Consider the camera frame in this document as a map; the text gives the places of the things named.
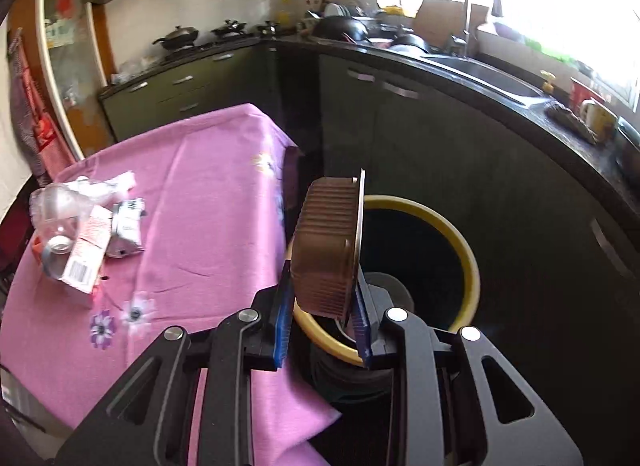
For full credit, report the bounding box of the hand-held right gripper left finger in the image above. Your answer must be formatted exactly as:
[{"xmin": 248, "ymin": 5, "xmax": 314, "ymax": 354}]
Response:
[{"xmin": 52, "ymin": 258, "xmax": 297, "ymax": 466}]

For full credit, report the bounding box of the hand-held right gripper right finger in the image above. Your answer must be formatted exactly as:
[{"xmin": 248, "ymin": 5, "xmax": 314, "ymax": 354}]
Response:
[{"xmin": 350, "ymin": 273, "xmax": 586, "ymax": 466}]

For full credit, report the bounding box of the brown ribbed plastic cup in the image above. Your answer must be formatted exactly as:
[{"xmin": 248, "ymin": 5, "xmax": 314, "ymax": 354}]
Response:
[{"xmin": 292, "ymin": 168, "xmax": 367, "ymax": 325}]

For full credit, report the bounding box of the yellow-rimmed black bin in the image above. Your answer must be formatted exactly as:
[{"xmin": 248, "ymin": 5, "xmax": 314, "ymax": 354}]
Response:
[{"xmin": 285, "ymin": 194, "xmax": 482, "ymax": 399}]

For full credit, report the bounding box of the crushed silver white carton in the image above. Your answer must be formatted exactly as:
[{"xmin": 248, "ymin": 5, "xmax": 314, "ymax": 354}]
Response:
[{"xmin": 105, "ymin": 198, "xmax": 147, "ymax": 259}]

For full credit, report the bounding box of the red white milk carton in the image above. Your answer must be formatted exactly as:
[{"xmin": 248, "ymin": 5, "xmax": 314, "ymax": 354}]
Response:
[{"xmin": 59, "ymin": 206, "xmax": 115, "ymax": 297}]

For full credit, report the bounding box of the clear plastic wrapper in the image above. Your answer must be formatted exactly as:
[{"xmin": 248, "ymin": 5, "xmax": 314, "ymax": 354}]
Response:
[{"xmin": 65, "ymin": 171, "xmax": 138, "ymax": 207}]

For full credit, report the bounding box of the clear plastic bottle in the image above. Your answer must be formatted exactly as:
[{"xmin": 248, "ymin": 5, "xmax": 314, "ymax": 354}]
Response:
[{"xmin": 29, "ymin": 183, "xmax": 96, "ymax": 247}]

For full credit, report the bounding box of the pink floral tablecloth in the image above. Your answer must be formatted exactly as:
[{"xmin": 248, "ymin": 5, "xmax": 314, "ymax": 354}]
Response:
[{"xmin": 2, "ymin": 103, "xmax": 343, "ymax": 466}]

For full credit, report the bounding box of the dark kitchen counter cabinet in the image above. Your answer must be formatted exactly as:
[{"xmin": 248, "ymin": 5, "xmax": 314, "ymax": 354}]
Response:
[{"xmin": 275, "ymin": 38, "xmax": 640, "ymax": 466}]

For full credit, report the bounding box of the green kitchen cabinet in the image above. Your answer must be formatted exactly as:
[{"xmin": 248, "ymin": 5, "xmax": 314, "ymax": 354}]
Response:
[{"xmin": 97, "ymin": 40, "xmax": 281, "ymax": 144}]

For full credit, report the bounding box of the black gas stove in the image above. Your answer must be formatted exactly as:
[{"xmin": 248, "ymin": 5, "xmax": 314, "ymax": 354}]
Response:
[{"xmin": 150, "ymin": 34, "xmax": 261, "ymax": 54}]

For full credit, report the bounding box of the steel kitchen sink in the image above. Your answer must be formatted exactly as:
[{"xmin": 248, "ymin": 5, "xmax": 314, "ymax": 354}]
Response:
[{"xmin": 435, "ymin": 53, "xmax": 548, "ymax": 109}]

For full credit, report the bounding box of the pile of clear plastic bags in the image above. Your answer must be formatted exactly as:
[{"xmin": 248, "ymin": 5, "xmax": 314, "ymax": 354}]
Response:
[{"xmin": 111, "ymin": 58, "xmax": 161, "ymax": 86}]

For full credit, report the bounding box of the black pot with lid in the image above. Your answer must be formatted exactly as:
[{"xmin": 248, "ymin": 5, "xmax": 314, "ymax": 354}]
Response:
[{"xmin": 210, "ymin": 19, "xmax": 251, "ymax": 39}]

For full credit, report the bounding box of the black frying pan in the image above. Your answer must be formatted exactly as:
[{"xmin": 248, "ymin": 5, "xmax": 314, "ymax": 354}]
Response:
[{"xmin": 390, "ymin": 34, "xmax": 431, "ymax": 54}]

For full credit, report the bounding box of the large black wok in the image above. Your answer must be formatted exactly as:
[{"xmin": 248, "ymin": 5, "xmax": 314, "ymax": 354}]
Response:
[{"xmin": 311, "ymin": 16, "xmax": 373, "ymax": 44}]

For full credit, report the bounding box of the dark cloth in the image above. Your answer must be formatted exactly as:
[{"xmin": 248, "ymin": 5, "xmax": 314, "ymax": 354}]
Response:
[{"xmin": 544, "ymin": 100, "xmax": 598, "ymax": 144}]

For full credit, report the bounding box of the black wok with lid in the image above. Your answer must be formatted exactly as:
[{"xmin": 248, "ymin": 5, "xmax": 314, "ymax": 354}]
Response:
[{"xmin": 151, "ymin": 24, "xmax": 200, "ymax": 50}]

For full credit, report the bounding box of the dish rack with dishes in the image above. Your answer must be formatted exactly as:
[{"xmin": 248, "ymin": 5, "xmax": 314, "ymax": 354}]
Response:
[{"xmin": 302, "ymin": 0, "xmax": 381, "ymax": 21}]

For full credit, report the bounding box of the white yellow mug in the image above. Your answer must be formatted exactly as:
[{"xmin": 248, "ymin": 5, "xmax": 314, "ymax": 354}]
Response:
[{"xmin": 579, "ymin": 99, "xmax": 618, "ymax": 144}]

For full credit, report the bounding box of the brown cardboard box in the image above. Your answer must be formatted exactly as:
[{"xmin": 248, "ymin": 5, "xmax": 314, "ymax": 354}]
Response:
[{"xmin": 414, "ymin": 0, "xmax": 488, "ymax": 49}]

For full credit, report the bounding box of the metal pot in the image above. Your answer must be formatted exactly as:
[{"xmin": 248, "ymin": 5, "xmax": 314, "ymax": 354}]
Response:
[{"xmin": 615, "ymin": 118, "xmax": 640, "ymax": 171}]

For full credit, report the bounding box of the red cup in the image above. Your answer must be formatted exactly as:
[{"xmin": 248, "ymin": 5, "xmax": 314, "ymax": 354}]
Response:
[{"xmin": 570, "ymin": 78, "xmax": 606, "ymax": 111}]

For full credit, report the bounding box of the checkered hanging cloth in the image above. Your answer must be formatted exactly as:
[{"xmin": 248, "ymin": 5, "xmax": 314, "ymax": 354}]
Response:
[{"xmin": 7, "ymin": 28, "xmax": 76, "ymax": 187}]

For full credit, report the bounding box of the glass door cabinet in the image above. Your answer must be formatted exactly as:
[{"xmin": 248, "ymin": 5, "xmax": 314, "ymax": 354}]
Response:
[{"xmin": 7, "ymin": 0, "xmax": 118, "ymax": 161}]

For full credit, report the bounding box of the curved metal faucet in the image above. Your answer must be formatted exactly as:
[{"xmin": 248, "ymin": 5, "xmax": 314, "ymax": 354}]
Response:
[{"xmin": 462, "ymin": 0, "xmax": 503, "ymax": 57}]

